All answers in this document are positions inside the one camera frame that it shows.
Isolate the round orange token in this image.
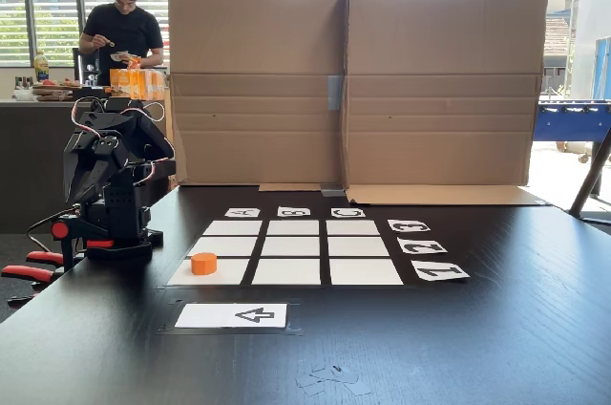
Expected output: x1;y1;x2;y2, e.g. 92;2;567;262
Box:
190;252;219;276

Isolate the white nine-square paper grid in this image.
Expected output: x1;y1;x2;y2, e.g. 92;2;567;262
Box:
166;219;405;287

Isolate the dark counter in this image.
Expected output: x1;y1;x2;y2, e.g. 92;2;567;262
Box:
0;98;173;234

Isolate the orange white carton pack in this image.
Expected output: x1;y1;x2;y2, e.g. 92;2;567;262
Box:
109;68;169;102

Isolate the black kitchen appliance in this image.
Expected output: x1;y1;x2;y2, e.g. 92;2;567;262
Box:
72;47;99;87

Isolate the black red bar clamp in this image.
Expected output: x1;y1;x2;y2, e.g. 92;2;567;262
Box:
50;216;118;275

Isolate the wooden board with food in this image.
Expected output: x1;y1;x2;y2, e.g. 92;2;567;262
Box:
31;78;83;103

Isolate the yellow bottle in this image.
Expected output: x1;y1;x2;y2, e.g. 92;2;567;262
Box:
33;50;51;83

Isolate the person at counter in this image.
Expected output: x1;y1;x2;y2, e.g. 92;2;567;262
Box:
78;0;166;86

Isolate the window with blinds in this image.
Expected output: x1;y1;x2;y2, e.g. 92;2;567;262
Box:
0;0;179;68

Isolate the paper sheet letter A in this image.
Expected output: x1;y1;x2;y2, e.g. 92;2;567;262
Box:
223;206;262;219

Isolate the brown cardboard screen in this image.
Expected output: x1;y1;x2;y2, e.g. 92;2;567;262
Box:
342;0;550;207
167;0;348;193

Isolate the white arrow paper sheet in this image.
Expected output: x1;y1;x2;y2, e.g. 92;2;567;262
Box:
174;302;288;330

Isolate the paper sheet number 3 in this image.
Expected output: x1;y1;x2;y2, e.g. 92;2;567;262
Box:
387;219;432;233

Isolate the paper sheet number 2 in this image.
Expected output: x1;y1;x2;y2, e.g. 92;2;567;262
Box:
396;238;449;255

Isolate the paper sheet number 1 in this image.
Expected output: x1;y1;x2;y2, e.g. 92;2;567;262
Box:
410;260;472;283

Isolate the blue foosball table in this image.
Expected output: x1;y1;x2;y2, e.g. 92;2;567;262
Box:
533;99;611;165

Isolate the grey metal table leg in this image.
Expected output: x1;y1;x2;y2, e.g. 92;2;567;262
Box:
567;130;611;227

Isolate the red white servo cable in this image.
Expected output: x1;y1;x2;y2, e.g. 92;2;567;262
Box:
70;96;177;186

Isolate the dark base power cable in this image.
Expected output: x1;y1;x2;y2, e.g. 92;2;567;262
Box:
26;206;80;253

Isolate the red handled clamp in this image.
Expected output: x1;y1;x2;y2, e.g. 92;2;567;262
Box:
0;250;66;309

